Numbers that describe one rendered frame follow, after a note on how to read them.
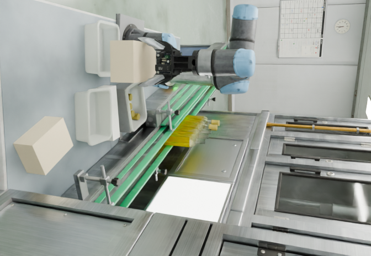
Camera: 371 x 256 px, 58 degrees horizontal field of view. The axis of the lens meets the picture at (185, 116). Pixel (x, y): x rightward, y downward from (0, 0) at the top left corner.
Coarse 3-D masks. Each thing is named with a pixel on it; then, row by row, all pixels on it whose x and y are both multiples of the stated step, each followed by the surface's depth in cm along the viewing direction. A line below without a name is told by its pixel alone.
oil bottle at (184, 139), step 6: (174, 132) 179; (168, 138) 177; (174, 138) 175; (180, 138) 174; (186, 138) 173; (192, 138) 173; (168, 144) 178; (174, 144) 177; (180, 144) 176; (186, 144) 174; (192, 144) 173
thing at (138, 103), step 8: (128, 88) 155; (136, 88) 170; (128, 96) 155; (136, 96) 171; (144, 96) 171; (128, 104) 156; (136, 104) 173; (144, 104) 172; (128, 112) 158; (136, 112) 175; (144, 112) 174; (136, 120) 172; (144, 120) 173; (136, 128) 165
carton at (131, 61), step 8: (112, 40) 97; (120, 40) 96; (128, 40) 96; (112, 48) 98; (120, 48) 97; (128, 48) 96; (136, 48) 97; (144, 48) 102; (152, 48) 108; (112, 56) 98; (120, 56) 97; (128, 56) 96; (136, 56) 98; (144, 56) 103; (152, 56) 108; (112, 64) 98; (120, 64) 98; (128, 64) 97; (136, 64) 98; (144, 64) 103; (152, 64) 109; (112, 72) 99; (120, 72) 98; (128, 72) 97; (136, 72) 98; (144, 72) 103; (152, 72) 109; (112, 80) 99; (120, 80) 98; (128, 80) 97; (136, 80) 99; (144, 80) 104
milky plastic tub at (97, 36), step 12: (96, 24) 132; (108, 24) 139; (84, 36) 136; (96, 36) 132; (108, 36) 148; (84, 48) 137; (96, 48) 133; (108, 48) 149; (96, 60) 135; (108, 60) 150; (96, 72) 136; (108, 72) 149
